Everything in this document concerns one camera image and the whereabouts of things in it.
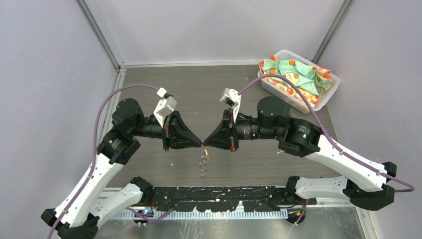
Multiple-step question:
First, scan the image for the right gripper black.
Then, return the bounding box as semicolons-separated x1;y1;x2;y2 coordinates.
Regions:
203;106;280;151

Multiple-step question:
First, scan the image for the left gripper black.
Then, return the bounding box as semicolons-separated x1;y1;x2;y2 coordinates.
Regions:
130;110;202;151

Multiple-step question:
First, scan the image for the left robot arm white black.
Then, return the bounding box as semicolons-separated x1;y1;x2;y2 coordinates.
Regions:
41;97;202;239

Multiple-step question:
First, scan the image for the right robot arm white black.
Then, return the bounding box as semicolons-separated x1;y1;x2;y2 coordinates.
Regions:
203;96;397;211

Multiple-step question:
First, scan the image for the colourful printed cloth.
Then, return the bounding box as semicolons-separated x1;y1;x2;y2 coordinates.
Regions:
259;56;332;107

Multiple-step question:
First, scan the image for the white plastic basket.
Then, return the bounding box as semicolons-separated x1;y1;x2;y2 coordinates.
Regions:
258;49;340;114

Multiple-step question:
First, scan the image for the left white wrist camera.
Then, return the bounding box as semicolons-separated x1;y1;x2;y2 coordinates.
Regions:
153;96;177;127

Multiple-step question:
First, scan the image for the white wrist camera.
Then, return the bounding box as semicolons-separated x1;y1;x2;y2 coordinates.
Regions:
220;88;241;121
153;96;177;127

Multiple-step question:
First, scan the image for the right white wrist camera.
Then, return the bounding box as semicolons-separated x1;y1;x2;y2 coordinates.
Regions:
220;88;241;121

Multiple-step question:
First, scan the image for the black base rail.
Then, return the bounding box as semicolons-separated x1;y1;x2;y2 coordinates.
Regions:
137;186;305;212

